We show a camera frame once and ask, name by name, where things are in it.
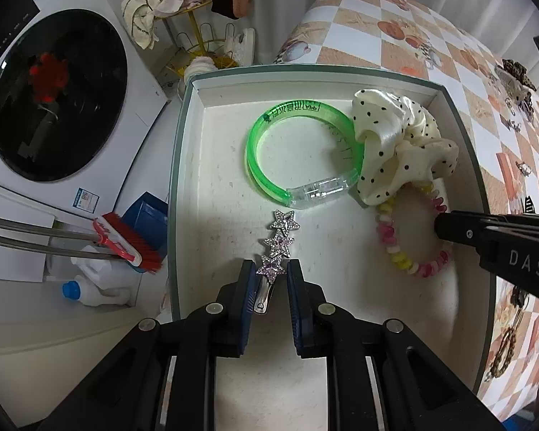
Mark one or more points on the small silver earrings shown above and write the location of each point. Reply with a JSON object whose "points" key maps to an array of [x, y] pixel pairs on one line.
{"points": [[510, 124]]}

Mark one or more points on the purple hair clip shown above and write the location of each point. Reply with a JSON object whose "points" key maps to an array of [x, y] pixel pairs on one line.
{"points": [[526, 107]]}

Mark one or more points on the red bristle broom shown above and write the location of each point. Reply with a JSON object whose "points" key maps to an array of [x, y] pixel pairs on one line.
{"points": [[125, 238]]}

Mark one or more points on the checkered printed tablecloth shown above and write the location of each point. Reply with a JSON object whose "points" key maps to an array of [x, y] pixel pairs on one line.
{"points": [[364, 13]]}

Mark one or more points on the silver star hair clip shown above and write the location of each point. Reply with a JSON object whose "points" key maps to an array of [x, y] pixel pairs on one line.
{"points": [[280, 242]]}

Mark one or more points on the cream cloth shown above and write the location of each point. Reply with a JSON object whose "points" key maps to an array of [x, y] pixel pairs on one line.
{"points": [[139, 13]]}

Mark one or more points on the small silver trinket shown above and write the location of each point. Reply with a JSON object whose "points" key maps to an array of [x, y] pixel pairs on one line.
{"points": [[524, 169]]}

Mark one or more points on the green translucent bangle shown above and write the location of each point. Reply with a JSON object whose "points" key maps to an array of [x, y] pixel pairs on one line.
{"points": [[256, 143]]}

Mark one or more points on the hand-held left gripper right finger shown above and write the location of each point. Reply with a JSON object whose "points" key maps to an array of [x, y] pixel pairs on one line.
{"points": [[296, 296]]}

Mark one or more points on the cream polka dot scrunchie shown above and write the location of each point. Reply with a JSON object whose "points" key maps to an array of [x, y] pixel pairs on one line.
{"points": [[386, 134]]}

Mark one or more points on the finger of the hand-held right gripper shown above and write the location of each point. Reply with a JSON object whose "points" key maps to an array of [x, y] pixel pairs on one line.
{"points": [[467, 233]]}

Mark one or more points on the white plastic jug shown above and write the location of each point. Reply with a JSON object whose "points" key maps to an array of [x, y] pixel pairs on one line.
{"points": [[90, 265]]}

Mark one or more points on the blue dustpan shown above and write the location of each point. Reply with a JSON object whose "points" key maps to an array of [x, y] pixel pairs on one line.
{"points": [[148, 211]]}

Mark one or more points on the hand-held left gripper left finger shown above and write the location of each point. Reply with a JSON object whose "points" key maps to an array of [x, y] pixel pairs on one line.
{"points": [[247, 287]]}

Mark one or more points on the brown hair accessory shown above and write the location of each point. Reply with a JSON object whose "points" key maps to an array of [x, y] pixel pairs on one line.
{"points": [[516, 74]]}

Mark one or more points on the white shallow box tray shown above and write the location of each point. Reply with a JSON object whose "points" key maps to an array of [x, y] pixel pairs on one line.
{"points": [[224, 166]]}

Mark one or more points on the white bottle blue cap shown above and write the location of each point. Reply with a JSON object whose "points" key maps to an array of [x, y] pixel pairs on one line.
{"points": [[99, 294]]}

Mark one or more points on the white pink slipper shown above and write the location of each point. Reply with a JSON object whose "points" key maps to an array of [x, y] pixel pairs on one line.
{"points": [[197, 69]]}

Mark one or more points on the white front-load washing machine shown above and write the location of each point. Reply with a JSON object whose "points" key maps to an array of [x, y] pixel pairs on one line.
{"points": [[134, 112]]}

